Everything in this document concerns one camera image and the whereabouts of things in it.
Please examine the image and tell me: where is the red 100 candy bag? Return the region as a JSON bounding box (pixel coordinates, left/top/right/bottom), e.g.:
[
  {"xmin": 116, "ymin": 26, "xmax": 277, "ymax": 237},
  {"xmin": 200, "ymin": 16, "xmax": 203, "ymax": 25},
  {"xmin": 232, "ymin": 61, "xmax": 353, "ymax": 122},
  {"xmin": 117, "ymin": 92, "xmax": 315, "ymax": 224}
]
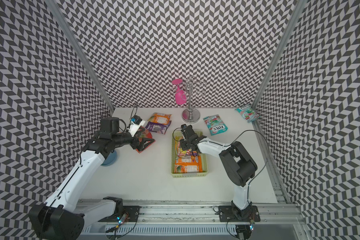
[{"xmin": 135, "ymin": 127, "xmax": 155, "ymax": 153}]

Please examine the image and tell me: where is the light green plastic basket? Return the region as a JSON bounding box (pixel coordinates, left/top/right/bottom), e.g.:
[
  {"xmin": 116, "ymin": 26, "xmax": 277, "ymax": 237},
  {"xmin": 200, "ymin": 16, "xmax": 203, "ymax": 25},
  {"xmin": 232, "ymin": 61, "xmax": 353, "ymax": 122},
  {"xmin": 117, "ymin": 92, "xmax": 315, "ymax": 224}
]
[{"xmin": 171, "ymin": 130, "xmax": 208, "ymax": 178}]

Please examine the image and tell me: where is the orange Fox's fruits bag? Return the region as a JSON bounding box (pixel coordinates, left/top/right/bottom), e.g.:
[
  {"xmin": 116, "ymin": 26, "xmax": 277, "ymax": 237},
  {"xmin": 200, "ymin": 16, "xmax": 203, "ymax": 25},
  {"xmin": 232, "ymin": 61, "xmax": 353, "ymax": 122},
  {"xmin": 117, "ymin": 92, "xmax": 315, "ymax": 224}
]
[{"xmin": 174, "ymin": 156, "xmax": 203, "ymax": 174}]

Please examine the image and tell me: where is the orange candy bag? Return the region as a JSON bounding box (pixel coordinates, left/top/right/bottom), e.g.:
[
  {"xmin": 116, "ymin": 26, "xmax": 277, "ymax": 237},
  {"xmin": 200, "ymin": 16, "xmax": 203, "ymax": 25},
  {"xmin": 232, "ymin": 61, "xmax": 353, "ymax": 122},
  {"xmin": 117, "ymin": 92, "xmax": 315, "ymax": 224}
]
[{"xmin": 148, "ymin": 113, "xmax": 172, "ymax": 125}]

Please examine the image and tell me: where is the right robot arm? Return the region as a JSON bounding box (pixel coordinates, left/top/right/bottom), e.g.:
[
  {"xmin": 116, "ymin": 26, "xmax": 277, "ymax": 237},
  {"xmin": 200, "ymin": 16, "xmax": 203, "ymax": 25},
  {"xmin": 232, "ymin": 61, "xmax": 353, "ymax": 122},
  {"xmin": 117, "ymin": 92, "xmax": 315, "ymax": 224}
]
[{"xmin": 180, "ymin": 124, "xmax": 258, "ymax": 211}]

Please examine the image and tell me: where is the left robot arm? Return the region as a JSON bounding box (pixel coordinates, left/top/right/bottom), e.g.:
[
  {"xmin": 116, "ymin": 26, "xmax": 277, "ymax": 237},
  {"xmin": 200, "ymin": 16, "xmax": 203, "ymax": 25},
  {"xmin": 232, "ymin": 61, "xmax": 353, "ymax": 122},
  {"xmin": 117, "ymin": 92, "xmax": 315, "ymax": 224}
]
[{"xmin": 28, "ymin": 116, "xmax": 145, "ymax": 240}]

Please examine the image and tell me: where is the chrome glass holder stand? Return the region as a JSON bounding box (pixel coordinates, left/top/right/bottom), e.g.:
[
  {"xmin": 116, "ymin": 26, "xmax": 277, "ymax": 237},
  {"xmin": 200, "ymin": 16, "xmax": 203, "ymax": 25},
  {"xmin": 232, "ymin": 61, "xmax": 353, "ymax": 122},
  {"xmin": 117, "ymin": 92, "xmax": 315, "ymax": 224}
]
[{"xmin": 181, "ymin": 76, "xmax": 207, "ymax": 124}]

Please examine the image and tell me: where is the purple Fox's berries bag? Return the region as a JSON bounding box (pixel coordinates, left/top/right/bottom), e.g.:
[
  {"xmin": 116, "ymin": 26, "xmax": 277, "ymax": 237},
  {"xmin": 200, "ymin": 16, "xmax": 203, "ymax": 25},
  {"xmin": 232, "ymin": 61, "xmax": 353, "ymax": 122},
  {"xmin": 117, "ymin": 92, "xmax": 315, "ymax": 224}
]
[{"xmin": 145, "ymin": 121, "xmax": 172, "ymax": 135}]

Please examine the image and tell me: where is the teal Fox's mint bag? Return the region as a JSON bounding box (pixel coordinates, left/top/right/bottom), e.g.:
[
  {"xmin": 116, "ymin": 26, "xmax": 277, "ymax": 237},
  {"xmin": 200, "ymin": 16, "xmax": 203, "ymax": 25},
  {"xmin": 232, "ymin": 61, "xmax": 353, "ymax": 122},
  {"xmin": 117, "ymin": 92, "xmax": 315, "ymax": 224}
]
[{"xmin": 203, "ymin": 115, "xmax": 228, "ymax": 136}]

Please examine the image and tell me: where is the blue bowl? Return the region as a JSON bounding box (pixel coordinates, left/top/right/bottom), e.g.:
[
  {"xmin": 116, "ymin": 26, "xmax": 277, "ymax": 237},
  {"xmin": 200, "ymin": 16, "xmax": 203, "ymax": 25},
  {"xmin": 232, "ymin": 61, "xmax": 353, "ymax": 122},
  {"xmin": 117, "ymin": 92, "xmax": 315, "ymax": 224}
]
[{"xmin": 101, "ymin": 150, "xmax": 118, "ymax": 167}]

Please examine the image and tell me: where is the pink plastic wine glass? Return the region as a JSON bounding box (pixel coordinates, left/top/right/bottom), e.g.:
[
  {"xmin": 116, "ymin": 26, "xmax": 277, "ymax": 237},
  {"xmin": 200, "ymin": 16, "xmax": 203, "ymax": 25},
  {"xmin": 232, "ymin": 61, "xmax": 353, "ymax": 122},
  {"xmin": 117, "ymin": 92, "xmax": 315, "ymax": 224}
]
[{"xmin": 172, "ymin": 79, "xmax": 187, "ymax": 105}]

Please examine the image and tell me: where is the teal mint bag in corner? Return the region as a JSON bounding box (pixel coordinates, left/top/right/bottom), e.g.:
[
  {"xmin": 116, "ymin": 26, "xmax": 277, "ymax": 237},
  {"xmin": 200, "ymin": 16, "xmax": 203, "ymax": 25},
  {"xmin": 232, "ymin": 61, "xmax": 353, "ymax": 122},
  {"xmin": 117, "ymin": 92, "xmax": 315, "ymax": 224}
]
[{"xmin": 236, "ymin": 105, "xmax": 261, "ymax": 123}]

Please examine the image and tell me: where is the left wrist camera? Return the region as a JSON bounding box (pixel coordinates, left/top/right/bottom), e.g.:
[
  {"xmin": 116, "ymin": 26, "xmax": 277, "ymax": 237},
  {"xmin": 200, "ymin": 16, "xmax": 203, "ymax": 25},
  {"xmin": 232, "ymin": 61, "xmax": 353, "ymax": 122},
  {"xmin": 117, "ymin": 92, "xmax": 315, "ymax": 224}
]
[{"xmin": 128, "ymin": 115, "xmax": 146, "ymax": 137}]

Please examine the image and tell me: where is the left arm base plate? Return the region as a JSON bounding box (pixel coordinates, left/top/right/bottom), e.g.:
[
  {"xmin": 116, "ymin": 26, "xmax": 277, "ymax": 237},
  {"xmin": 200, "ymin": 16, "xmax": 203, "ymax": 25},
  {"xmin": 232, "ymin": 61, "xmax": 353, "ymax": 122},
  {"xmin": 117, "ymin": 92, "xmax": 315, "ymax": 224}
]
[{"xmin": 107, "ymin": 206, "xmax": 141, "ymax": 223}]

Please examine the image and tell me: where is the aluminium front rail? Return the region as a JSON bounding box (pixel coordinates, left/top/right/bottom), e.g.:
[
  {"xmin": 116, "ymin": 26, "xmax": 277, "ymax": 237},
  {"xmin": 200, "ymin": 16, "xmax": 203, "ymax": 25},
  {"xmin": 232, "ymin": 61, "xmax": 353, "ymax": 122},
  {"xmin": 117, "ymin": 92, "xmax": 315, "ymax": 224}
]
[{"xmin": 55, "ymin": 202, "xmax": 304, "ymax": 226}]

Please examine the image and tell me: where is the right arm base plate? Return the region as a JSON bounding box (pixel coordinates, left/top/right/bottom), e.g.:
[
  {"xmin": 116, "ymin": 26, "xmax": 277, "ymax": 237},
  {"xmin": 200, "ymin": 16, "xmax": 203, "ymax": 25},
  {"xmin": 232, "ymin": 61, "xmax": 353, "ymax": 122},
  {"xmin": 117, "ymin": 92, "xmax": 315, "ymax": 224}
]
[{"xmin": 218, "ymin": 205, "xmax": 261, "ymax": 223}]

